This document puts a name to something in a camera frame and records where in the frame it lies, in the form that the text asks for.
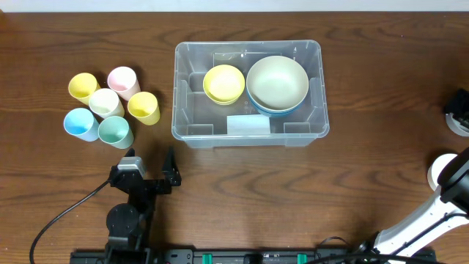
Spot black left camera cable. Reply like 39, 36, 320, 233
29, 178, 111, 264

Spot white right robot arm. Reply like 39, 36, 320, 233
371, 150, 468, 257

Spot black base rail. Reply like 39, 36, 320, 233
69, 246, 437, 264

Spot clear plastic storage box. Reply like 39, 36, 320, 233
171, 40, 330, 148

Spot green cup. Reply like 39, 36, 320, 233
98, 116, 134, 149

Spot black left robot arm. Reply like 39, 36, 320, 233
104, 148, 182, 263

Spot small white bowl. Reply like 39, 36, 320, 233
446, 113, 469, 137
427, 153, 457, 191

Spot yellow cup far left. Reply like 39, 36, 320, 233
68, 73, 100, 106

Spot light blue cup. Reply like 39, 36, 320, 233
63, 108, 99, 142

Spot yellow cup near box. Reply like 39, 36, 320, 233
128, 92, 160, 125

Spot small yellow bowl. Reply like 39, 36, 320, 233
202, 65, 245, 106

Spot large beige bowl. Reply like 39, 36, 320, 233
246, 56, 309, 111

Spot white cup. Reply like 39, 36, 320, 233
89, 88, 125, 119

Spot pink cup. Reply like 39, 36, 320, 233
107, 66, 141, 100

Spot large dark blue bowl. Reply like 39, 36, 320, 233
246, 90, 306, 117

